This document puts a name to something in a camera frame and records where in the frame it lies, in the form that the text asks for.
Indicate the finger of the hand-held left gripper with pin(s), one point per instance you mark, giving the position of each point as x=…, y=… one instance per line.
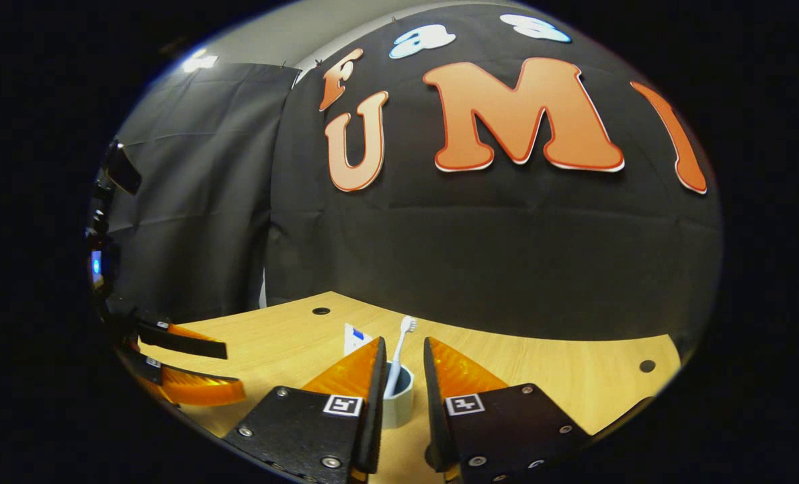
x=197, y=391
x=184, y=343

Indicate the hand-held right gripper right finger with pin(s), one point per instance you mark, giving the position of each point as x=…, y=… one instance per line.
x=507, y=430

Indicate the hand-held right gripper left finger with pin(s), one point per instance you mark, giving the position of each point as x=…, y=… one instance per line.
x=305, y=430

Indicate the pale blue cup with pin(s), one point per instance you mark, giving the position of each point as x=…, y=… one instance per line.
x=399, y=407

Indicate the white toothpaste tube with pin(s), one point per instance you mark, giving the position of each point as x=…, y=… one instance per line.
x=354, y=339

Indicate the white toothbrush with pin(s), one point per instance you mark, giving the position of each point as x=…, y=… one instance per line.
x=402, y=336

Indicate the wooden desktop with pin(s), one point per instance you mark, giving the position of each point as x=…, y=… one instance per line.
x=547, y=376

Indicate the black backdrop cloth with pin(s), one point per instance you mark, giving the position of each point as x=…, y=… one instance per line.
x=473, y=255

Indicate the ceiling light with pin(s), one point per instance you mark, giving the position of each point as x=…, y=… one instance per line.
x=199, y=62

